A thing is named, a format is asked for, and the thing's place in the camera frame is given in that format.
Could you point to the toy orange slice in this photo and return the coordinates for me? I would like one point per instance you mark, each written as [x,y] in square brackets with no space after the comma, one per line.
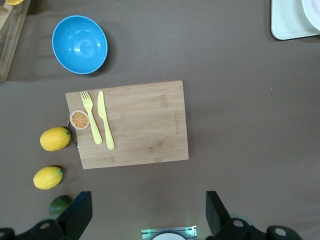
[80,119]

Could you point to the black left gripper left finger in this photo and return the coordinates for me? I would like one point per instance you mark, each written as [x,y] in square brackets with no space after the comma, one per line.
[77,215]

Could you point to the yellow plastic knife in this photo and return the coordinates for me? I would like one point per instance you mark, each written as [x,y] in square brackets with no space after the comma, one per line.
[104,120]

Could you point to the yellow lemon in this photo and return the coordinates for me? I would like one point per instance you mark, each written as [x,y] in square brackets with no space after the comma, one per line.
[55,139]
[47,178]

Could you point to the yellow cup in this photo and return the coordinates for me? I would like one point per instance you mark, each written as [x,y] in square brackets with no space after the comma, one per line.
[15,2]

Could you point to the white round plate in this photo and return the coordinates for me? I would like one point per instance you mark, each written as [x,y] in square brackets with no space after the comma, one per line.
[313,12]

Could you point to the blue bowl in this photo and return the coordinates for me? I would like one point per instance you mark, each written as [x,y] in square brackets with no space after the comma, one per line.
[80,43]

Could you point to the yellow plastic fork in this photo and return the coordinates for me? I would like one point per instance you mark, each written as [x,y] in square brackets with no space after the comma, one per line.
[92,120]

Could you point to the wooden cup rack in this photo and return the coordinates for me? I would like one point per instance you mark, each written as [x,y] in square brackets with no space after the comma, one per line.
[10,45]

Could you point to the cream tray with bear print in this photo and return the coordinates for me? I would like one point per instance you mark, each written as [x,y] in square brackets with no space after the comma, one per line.
[287,20]

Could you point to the dark green avocado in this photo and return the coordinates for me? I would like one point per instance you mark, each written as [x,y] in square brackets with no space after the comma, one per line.
[58,205]

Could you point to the bamboo cutting board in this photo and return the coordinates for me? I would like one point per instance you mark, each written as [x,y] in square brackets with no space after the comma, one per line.
[145,125]

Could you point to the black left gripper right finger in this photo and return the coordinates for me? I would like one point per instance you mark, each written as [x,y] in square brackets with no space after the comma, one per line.
[216,217]

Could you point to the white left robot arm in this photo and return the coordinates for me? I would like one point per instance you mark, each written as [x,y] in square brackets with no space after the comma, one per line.
[168,237]

